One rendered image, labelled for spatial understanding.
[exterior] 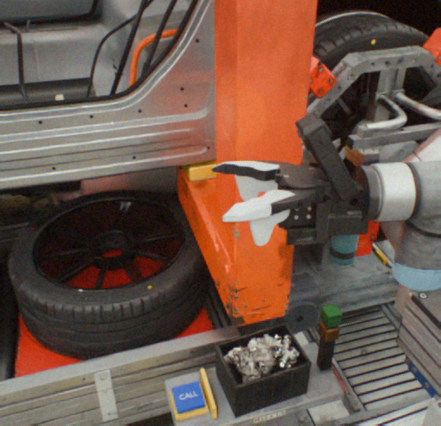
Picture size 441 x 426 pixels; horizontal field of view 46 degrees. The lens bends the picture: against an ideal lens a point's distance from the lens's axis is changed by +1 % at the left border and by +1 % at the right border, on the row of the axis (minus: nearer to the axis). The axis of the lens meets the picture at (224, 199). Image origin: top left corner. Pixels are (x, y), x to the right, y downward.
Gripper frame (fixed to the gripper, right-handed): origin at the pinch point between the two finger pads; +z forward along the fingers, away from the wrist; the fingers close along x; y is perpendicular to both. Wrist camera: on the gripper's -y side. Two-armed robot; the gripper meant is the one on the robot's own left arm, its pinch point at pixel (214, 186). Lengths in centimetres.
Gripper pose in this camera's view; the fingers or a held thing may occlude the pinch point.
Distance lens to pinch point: 63.8
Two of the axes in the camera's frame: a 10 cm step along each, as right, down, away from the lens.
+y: 0.1, 9.0, 4.3
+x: -1.0, -4.3, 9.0
